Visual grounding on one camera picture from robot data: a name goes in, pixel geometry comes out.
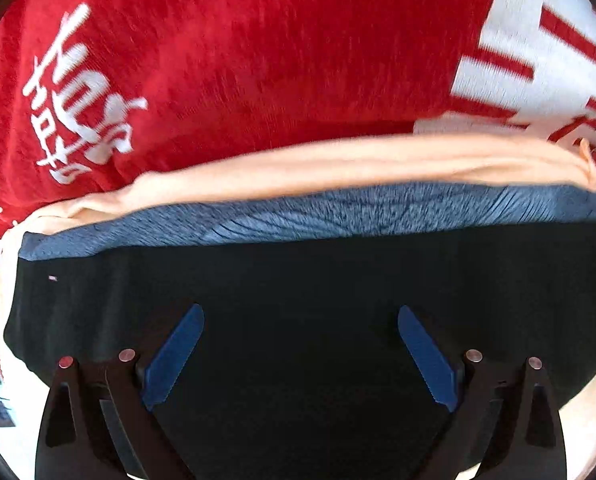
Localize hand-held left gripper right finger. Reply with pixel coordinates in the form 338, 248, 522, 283
397, 304, 568, 480

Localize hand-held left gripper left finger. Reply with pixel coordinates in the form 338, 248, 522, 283
34, 303, 206, 480

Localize black pants with blue waistband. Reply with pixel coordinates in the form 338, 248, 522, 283
3, 182, 596, 480

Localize peach folded garment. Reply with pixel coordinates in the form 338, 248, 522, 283
0, 132, 596, 480

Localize red printed blanket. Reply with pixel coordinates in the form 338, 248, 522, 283
0, 0, 596, 381

